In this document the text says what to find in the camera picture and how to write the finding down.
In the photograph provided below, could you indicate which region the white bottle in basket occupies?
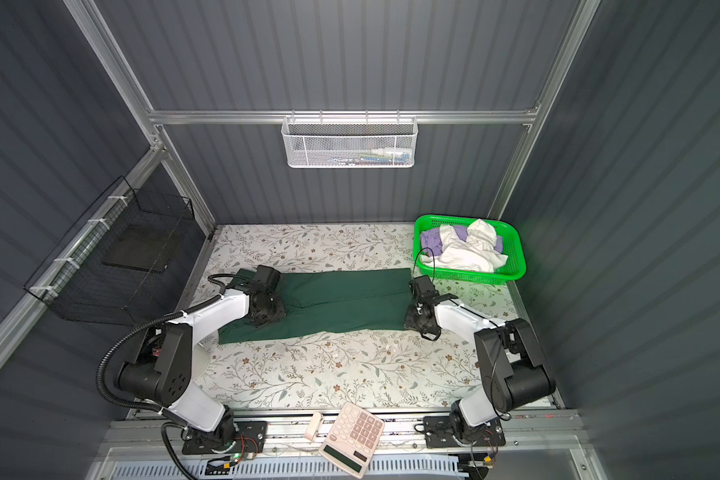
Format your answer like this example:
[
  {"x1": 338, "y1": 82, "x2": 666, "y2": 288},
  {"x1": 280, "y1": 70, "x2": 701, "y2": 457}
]
[{"x1": 371, "y1": 147, "x2": 413, "y2": 162}]

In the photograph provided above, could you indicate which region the black corrugated cable hose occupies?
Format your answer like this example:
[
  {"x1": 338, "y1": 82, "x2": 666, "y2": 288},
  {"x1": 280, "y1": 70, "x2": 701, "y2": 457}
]
[{"x1": 95, "y1": 273, "x2": 241, "y2": 480}]

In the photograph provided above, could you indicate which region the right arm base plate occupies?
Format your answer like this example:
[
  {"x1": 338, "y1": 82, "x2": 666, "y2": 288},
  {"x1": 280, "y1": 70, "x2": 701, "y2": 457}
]
[{"x1": 414, "y1": 415, "x2": 506, "y2": 449}]

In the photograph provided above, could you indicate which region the green plastic laundry basket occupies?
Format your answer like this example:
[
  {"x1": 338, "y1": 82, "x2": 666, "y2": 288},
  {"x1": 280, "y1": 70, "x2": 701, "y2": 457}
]
[{"x1": 413, "y1": 215, "x2": 526, "y2": 285}]

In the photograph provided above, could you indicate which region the small white eraser block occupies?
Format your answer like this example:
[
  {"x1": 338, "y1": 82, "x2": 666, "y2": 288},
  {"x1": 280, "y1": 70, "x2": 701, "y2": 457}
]
[{"x1": 304, "y1": 412, "x2": 324, "y2": 442}]

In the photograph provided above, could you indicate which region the floral table mat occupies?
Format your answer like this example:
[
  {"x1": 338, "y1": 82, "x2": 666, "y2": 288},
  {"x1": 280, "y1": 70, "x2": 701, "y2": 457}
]
[{"x1": 146, "y1": 223, "x2": 553, "y2": 412}]

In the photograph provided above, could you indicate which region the black wire wall basket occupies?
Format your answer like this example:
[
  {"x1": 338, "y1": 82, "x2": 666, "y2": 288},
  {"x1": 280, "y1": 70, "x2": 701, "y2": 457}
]
[{"x1": 24, "y1": 183, "x2": 202, "y2": 326}]

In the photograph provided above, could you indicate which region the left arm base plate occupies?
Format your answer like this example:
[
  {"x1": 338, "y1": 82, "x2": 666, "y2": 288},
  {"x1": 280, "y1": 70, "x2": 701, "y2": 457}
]
[{"x1": 181, "y1": 421, "x2": 268, "y2": 455}]

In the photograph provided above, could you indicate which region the dark green t shirt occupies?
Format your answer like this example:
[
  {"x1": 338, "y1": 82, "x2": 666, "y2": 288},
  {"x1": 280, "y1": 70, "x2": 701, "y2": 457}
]
[{"x1": 218, "y1": 268, "x2": 412, "y2": 345}]

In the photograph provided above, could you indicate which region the white wire wall basket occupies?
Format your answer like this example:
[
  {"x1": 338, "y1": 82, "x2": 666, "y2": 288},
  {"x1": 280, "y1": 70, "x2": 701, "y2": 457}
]
[{"x1": 281, "y1": 117, "x2": 419, "y2": 169}]

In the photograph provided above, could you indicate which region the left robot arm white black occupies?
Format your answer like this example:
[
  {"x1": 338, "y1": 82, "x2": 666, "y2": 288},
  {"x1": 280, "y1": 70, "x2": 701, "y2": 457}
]
[{"x1": 113, "y1": 265, "x2": 286, "y2": 432}]

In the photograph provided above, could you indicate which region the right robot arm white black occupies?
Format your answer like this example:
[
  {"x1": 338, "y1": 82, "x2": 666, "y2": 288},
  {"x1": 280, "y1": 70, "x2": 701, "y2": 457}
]
[{"x1": 404, "y1": 275, "x2": 556, "y2": 443}]

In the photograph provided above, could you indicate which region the white t shirt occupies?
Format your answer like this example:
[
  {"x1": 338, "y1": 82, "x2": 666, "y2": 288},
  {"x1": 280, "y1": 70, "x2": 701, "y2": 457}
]
[{"x1": 419, "y1": 220, "x2": 509, "y2": 273}]

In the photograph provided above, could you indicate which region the purple t shirt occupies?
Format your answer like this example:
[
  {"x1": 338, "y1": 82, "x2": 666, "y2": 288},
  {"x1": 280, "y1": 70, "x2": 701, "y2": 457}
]
[{"x1": 419, "y1": 225, "x2": 469, "y2": 256}]

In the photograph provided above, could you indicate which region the pink white calculator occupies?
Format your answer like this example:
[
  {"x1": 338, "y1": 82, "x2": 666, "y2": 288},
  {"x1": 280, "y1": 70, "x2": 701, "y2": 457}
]
[{"x1": 318, "y1": 403, "x2": 385, "y2": 479}]

